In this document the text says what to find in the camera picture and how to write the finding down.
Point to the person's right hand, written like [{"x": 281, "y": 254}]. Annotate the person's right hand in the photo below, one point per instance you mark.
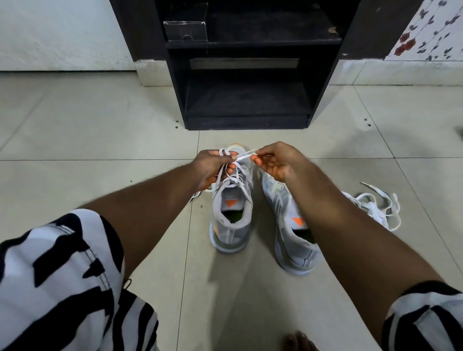
[{"x": 282, "y": 161}]

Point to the person's left hand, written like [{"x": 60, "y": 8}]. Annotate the person's left hand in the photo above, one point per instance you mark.
[{"x": 209, "y": 166}]

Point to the grey sneaker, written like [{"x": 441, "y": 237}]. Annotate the grey sneaker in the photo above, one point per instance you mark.
[
  {"x": 293, "y": 256},
  {"x": 229, "y": 238}
]

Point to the clear plastic box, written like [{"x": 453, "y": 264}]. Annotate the clear plastic box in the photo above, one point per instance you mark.
[{"x": 184, "y": 30}]

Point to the person's right forearm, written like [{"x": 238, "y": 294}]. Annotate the person's right forearm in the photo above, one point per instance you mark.
[{"x": 365, "y": 256}]

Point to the person's left forearm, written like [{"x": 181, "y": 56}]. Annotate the person's left forearm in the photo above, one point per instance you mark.
[{"x": 144, "y": 217}]

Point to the person's right foot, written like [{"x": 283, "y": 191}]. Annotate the person's right foot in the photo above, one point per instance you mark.
[{"x": 298, "y": 343}]

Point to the black open shelf box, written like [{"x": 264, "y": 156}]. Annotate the black open shelf box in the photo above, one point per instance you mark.
[{"x": 246, "y": 101}]

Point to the dark brown wooden cabinet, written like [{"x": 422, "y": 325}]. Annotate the dark brown wooden cabinet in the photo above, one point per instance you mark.
[{"x": 137, "y": 29}]

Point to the zebra striped garment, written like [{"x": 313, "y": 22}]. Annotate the zebra striped garment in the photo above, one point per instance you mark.
[{"x": 54, "y": 275}]

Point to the white floral patterned sheet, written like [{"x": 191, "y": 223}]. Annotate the white floral patterned sheet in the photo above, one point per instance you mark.
[{"x": 430, "y": 36}]

